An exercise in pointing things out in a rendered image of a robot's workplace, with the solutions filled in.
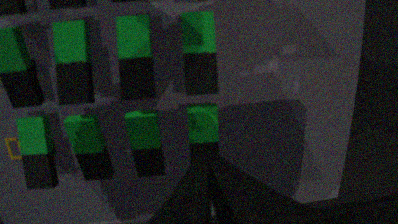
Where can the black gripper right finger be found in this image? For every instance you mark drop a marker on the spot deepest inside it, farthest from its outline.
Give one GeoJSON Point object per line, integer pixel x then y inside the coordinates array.
{"type": "Point", "coordinates": [238, 198]}

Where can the grey switch panel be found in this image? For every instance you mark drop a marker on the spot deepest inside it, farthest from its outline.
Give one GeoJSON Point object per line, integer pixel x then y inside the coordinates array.
{"type": "Point", "coordinates": [104, 104]}

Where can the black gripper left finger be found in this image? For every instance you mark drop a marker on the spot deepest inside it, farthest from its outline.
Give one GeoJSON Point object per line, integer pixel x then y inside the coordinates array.
{"type": "Point", "coordinates": [190, 203]}

